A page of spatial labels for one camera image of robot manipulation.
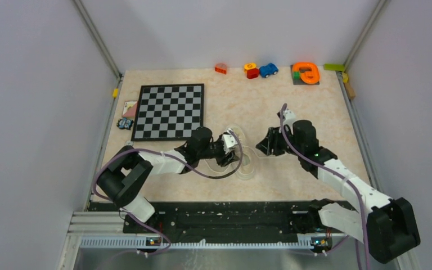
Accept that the pink tangram card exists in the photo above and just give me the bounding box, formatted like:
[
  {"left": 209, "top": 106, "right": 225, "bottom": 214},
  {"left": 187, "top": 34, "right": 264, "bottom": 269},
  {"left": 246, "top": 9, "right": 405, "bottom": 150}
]
[{"left": 122, "top": 101, "right": 138, "bottom": 119}]

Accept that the blue toy car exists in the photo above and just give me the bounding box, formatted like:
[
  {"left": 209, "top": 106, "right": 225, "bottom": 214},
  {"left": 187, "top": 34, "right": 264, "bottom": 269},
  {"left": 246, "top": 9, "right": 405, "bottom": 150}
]
[{"left": 259, "top": 63, "right": 279, "bottom": 78}]

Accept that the beige lace sneaker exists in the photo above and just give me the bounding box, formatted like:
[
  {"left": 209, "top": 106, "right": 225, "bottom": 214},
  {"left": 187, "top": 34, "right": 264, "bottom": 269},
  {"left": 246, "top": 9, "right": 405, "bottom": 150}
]
[{"left": 205, "top": 124, "right": 256, "bottom": 180}]

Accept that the white cable duct strip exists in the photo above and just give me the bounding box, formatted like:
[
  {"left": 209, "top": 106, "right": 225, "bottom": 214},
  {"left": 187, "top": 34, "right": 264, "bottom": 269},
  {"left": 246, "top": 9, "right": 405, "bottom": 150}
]
[{"left": 79, "top": 236, "right": 314, "bottom": 249}]

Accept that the yellow clip left rail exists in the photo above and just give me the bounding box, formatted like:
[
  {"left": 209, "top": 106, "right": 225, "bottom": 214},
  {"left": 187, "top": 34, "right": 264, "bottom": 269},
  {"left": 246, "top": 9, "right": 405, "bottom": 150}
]
[{"left": 112, "top": 88, "right": 119, "bottom": 98}]

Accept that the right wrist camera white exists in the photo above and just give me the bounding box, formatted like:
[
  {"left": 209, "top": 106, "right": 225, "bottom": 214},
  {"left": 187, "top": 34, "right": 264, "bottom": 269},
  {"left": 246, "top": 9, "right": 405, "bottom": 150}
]
[{"left": 281, "top": 109, "right": 297, "bottom": 127}]

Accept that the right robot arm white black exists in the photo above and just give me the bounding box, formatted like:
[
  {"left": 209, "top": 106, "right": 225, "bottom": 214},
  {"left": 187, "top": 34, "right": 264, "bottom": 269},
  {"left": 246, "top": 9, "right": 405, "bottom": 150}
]
[{"left": 256, "top": 120, "right": 421, "bottom": 264}]

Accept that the green block on rail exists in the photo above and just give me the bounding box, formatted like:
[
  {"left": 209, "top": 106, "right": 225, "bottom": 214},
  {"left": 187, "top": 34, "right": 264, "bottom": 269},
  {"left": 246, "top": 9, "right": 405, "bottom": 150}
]
[{"left": 323, "top": 63, "right": 346, "bottom": 72}]

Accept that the wooden block right rail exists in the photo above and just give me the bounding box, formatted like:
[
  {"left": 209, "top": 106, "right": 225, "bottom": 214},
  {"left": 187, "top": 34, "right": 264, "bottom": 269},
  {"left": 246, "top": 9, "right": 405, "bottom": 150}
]
[{"left": 344, "top": 82, "right": 356, "bottom": 100}]

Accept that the orange marble track toy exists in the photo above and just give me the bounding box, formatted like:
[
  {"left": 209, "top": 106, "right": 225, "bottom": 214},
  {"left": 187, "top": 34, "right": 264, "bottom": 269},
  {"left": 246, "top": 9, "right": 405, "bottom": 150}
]
[{"left": 291, "top": 62, "right": 321, "bottom": 85}]

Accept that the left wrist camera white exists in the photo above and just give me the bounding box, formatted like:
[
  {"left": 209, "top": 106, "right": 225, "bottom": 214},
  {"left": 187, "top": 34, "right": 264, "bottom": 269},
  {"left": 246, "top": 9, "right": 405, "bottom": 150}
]
[{"left": 222, "top": 128, "right": 239, "bottom": 154}]

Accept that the purple cable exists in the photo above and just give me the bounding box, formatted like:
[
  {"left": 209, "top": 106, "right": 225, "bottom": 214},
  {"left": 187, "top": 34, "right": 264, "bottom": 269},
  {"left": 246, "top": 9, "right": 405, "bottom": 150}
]
[
  {"left": 91, "top": 128, "right": 245, "bottom": 258},
  {"left": 278, "top": 103, "right": 371, "bottom": 270}
]

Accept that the black white chessboard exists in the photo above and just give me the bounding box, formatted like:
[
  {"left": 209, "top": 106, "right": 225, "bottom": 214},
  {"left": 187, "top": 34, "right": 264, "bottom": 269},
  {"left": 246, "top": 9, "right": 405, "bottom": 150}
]
[{"left": 131, "top": 83, "right": 205, "bottom": 142}]

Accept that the small blue toy robot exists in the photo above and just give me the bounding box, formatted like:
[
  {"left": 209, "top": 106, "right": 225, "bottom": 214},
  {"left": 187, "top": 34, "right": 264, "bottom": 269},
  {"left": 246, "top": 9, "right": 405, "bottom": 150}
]
[{"left": 116, "top": 118, "right": 134, "bottom": 130}]

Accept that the orange toy block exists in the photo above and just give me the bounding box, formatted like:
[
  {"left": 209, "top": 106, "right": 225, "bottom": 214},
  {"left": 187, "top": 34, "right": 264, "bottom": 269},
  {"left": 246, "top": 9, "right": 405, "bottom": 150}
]
[{"left": 214, "top": 63, "right": 228, "bottom": 75}]

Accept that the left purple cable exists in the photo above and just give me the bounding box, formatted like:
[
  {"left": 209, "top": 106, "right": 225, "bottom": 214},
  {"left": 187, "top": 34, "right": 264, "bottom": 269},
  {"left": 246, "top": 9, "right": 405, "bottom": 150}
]
[{"left": 91, "top": 128, "right": 245, "bottom": 258}]

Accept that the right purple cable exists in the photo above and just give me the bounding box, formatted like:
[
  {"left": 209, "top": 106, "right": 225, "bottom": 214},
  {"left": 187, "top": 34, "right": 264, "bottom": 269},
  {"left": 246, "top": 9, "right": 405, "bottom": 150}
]
[{"left": 278, "top": 103, "right": 371, "bottom": 270}]

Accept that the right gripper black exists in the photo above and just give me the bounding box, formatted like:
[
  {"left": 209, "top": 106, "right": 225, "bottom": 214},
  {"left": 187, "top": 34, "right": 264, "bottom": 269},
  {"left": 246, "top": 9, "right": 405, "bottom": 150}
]
[{"left": 256, "top": 125, "right": 303, "bottom": 157}]

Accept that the red toy block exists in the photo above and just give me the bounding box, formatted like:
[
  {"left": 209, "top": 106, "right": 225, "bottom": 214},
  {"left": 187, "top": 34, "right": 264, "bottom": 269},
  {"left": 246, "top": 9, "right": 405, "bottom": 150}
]
[{"left": 246, "top": 68, "right": 259, "bottom": 79}]

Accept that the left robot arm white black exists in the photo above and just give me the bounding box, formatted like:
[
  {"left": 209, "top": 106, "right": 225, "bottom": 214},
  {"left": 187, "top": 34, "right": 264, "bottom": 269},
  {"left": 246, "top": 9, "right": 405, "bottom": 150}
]
[{"left": 93, "top": 127, "right": 243, "bottom": 233}]

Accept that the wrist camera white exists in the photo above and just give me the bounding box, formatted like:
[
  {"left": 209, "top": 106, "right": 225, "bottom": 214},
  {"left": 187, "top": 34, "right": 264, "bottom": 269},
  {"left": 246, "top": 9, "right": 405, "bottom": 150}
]
[
  {"left": 281, "top": 109, "right": 297, "bottom": 127},
  {"left": 222, "top": 128, "right": 239, "bottom": 154}
]

